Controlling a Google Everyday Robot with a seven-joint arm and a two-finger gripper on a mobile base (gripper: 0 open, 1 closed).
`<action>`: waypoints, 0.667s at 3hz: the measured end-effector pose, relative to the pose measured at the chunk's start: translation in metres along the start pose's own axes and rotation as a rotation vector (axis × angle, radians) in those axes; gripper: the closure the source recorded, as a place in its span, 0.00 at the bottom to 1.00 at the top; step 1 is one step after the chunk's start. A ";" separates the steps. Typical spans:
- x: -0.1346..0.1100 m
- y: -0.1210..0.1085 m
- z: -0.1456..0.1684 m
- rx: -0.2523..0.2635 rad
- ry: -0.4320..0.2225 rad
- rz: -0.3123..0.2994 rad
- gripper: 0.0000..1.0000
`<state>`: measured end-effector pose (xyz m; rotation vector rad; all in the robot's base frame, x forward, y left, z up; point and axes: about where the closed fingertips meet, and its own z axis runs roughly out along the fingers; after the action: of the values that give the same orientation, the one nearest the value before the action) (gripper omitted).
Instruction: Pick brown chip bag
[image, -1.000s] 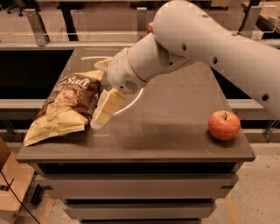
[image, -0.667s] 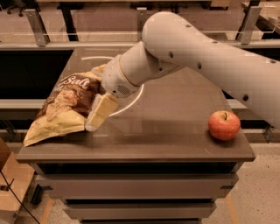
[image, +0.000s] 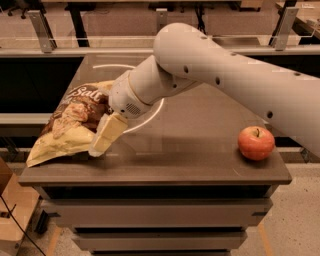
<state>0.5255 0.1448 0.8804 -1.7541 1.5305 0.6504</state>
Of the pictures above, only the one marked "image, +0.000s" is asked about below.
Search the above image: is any cardboard box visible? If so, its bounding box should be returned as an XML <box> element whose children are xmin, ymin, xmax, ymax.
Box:
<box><xmin>0</xmin><ymin>158</ymin><xmax>39</xmax><ymax>256</ymax></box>

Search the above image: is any red apple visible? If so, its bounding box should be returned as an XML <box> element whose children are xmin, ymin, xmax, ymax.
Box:
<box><xmin>238</xmin><ymin>126</ymin><xmax>275</xmax><ymax>161</ymax></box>

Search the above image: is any brown and yellow chip bag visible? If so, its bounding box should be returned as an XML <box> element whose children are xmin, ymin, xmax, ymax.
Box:
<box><xmin>26</xmin><ymin>80</ymin><xmax>113</xmax><ymax>167</ymax></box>

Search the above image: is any grey drawer cabinet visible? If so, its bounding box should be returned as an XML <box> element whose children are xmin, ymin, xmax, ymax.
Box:
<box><xmin>18</xmin><ymin>53</ymin><xmax>293</xmax><ymax>256</ymax></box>

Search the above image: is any right metal rail bracket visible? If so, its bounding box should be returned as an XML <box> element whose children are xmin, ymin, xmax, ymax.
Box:
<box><xmin>270</xmin><ymin>7</ymin><xmax>298</xmax><ymax>51</ymax></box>

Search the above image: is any left metal rail bracket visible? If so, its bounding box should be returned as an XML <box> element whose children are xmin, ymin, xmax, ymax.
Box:
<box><xmin>28</xmin><ymin>10</ymin><xmax>57</xmax><ymax>53</ymax></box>

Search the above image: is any black floor cable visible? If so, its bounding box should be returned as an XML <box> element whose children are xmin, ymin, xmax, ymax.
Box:
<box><xmin>0</xmin><ymin>195</ymin><xmax>48</xmax><ymax>256</ymax></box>

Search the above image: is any metal rail bracket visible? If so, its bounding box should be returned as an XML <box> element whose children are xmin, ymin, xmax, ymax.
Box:
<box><xmin>28</xmin><ymin>10</ymin><xmax>57</xmax><ymax>53</ymax></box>
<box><xmin>156</xmin><ymin>8</ymin><xmax>168</xmax><ymax>31</ymax></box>
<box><xmin>270</xmin><ymin>7</ymin><xmax>298</xmax><ymax>51</ymax></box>

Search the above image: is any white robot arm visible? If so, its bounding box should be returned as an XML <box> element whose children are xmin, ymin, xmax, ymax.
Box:
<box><xmin>109</xmin><ymin>23</ymin><xmax>320</xmax><ymax>156</ymax></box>

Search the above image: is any black hanging cable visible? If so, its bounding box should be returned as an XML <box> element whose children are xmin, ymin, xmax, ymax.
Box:
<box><xmin>194</xmin><ymin>3</ymin><xmax>208</xmax><ymax>34</ymax></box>

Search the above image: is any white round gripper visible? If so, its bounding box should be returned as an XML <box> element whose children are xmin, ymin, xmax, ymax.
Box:
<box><xmin>88</xmin><ymin>70</ymin><xmax>151</xmax><ymax>157</ymax></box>

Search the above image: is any middle metal rail bracket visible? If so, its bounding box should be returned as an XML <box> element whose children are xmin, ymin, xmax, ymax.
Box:
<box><xmin>156</xmin><ymin>8</ymin><xmax>168</xmax><ymax>31</ymax></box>

